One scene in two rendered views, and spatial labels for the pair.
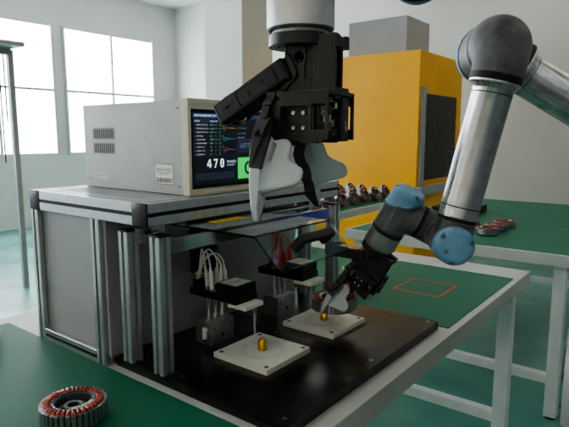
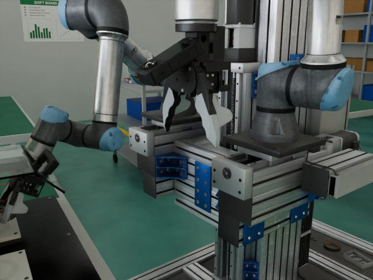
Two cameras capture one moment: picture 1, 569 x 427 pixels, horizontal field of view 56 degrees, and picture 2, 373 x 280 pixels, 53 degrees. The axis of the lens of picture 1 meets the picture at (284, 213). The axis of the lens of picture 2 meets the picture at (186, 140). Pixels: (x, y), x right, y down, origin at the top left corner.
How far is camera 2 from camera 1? 71 cm
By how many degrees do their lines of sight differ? 66
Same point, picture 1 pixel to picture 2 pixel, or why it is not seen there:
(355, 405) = (101, 261)
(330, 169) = (182, 105)
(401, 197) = (59, 115)
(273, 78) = (195, 53)
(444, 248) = (112, 142)
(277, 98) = (198, 66)
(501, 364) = not seen: hidden behind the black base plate
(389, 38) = not seen: outside the picture
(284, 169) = (222, 112)
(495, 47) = (117, 13)
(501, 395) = not seen: hidden behind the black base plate
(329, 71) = (222, 49)
